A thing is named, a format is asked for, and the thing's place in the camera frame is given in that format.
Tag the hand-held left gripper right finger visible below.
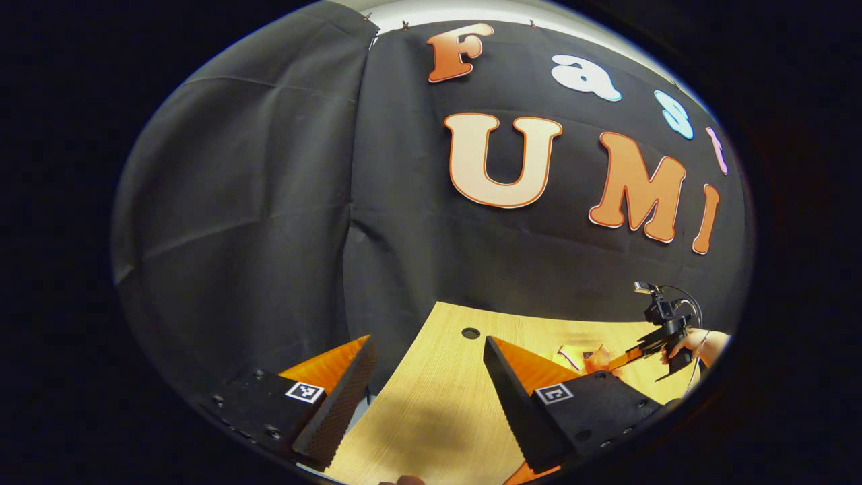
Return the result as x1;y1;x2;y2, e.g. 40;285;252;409
483;335;680;475

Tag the right hand-held gripper black cable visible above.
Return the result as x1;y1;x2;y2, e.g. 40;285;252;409
662;284;705;332

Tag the black backdrop cloth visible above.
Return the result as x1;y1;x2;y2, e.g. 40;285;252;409
111;0;755;432

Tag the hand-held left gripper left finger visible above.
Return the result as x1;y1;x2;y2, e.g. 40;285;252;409
201;334;378;472

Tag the orange T-shirt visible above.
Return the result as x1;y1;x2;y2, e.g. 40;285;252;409
502;344;630;485

